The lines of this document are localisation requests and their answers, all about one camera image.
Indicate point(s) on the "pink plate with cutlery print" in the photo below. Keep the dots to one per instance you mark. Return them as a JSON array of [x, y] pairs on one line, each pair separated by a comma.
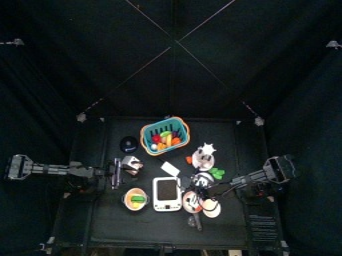
[[191, 202]]

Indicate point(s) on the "small orange toy piece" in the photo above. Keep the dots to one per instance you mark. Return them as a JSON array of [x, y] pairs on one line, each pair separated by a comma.
[[162, 146]]

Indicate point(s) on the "orange toy carrot bottom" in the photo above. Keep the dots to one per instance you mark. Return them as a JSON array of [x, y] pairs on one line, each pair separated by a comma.
[[188, 160]]

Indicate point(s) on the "white flat card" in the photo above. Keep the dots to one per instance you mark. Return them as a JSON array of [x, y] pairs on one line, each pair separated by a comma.
[[170, 168]]

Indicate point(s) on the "green toy carrot top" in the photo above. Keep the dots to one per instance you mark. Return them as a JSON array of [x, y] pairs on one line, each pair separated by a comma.
[[216, 172]]

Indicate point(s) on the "grey toy spatula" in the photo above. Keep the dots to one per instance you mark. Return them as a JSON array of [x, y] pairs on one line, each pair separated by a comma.
[[196, 221]]

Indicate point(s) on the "white toy egg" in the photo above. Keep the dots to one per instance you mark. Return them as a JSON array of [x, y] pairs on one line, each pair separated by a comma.
[[154, 146]]

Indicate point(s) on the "grey frame corner clamp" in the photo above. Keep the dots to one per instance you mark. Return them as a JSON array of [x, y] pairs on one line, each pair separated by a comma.
[[80, 117], [259, 121]]

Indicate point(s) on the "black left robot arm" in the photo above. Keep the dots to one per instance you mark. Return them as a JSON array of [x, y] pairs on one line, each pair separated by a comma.
[[53, 170]]

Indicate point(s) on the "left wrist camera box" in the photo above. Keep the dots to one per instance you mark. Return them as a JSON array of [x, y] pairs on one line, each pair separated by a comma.
[[131, 163]]

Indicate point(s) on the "white toy scale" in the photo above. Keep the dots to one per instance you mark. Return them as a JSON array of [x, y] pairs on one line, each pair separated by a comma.
[[167, 195]]

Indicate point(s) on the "teal basket with orange rim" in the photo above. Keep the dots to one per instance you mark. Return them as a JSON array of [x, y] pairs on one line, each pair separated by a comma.
[[148, 133]]

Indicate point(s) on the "purple toy eggplant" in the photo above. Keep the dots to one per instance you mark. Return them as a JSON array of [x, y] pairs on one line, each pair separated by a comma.
[[178, 133]]

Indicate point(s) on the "grey frame bracket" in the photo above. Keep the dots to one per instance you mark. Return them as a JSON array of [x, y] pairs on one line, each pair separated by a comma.
[[333, 44], [15, 42]]

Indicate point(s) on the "white star-shaped object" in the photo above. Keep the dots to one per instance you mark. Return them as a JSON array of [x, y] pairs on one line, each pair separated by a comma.
[[203, 160]]

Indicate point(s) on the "red toy fruit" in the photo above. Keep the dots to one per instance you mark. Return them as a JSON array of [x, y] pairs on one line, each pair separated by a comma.
[[156, 138]]

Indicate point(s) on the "orange toy fruit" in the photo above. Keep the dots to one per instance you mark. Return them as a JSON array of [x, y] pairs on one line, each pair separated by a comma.
[[176, 141]]

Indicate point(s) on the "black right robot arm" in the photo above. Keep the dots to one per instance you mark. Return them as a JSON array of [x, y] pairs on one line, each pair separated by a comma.
[[271, 170]]

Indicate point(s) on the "yellow toy banana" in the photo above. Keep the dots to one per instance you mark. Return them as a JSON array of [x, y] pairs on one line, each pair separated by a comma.
[[168, 140]]

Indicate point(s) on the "green toy vegetable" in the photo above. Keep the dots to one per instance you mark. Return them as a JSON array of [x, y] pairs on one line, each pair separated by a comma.
[[164, 133]]

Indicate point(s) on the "cream round plate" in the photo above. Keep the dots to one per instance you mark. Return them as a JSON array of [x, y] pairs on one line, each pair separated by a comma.
[[211, 207]]

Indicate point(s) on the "green toy in bowl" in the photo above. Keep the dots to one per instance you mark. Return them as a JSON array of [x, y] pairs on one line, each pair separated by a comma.
[[138, 199]]

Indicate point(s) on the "black round disc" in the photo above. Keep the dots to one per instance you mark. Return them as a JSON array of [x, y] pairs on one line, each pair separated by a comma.
[[128, 144]]

